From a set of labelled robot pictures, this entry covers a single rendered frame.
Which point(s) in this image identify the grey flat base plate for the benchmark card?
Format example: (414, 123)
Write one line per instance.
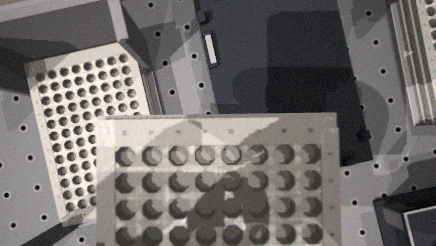
(401, 162)

